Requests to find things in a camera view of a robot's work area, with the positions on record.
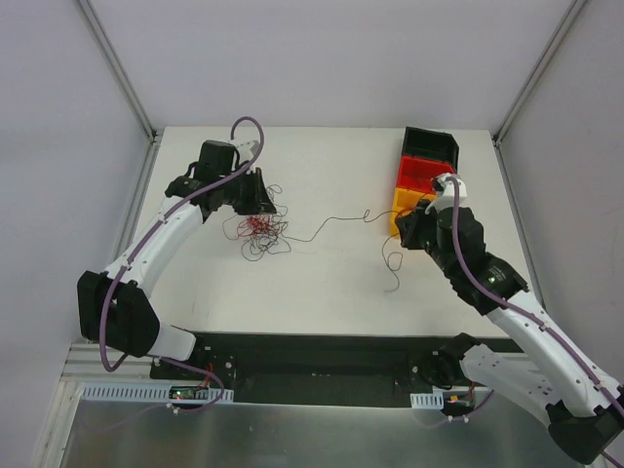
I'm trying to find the red and black wires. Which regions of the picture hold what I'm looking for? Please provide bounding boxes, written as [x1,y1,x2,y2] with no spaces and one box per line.
[221,182,293,262]

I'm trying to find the black wire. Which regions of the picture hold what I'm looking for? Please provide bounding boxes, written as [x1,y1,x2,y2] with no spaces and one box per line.
[282,194,420,293]

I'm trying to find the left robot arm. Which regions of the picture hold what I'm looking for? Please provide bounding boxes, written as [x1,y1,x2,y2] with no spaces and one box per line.
[77,140,276,379]

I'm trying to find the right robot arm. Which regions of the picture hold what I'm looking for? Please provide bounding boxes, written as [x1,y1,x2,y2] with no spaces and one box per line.
[395,202,623,465]

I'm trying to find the yellow storage bin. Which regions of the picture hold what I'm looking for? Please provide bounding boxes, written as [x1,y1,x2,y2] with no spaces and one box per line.
[389,187,436,236]

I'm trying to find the red storage bin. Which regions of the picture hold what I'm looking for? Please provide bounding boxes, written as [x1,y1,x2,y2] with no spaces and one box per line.
[396,155,456,193]

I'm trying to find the black storage bin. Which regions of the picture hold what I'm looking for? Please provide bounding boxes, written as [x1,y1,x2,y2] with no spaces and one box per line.
[401,127,459,171]

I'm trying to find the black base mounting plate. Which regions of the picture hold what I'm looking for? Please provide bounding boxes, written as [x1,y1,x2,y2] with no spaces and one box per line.
[149,332,469,408]

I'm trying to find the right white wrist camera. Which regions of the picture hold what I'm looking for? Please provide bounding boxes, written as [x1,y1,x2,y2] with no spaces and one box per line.
[425,173,467,215]

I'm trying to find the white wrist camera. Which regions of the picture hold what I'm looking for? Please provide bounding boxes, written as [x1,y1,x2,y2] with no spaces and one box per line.
[425,173,467,215]
[234,139,259,160]

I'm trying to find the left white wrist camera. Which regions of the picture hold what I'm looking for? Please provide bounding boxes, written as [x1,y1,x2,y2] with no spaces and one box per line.
[234,139,259,160]

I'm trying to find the right white cable duct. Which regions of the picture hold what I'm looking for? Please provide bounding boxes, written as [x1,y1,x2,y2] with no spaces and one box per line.
[409,392,445,410]

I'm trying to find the white cable duct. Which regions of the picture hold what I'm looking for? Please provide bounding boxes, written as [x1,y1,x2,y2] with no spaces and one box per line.
[82,383,234,405]
[409,392,445,410]

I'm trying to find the left aluminium frame post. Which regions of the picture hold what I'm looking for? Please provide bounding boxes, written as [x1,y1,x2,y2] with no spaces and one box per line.
[74,0,158,142]

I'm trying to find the aluminium frame post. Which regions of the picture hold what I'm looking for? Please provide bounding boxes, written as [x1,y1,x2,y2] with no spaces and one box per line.
[492,0,591,148]
[74,0,158,142]

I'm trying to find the aluminium front rail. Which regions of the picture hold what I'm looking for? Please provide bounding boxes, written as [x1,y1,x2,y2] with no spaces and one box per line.
[60,342,162,383]

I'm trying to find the left white cable duct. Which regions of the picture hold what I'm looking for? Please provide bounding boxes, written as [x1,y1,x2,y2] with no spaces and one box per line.
[82,383,234,405]

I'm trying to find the right aluminium frame post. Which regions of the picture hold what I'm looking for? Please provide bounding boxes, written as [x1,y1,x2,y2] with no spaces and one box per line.
[492,0,591,148]

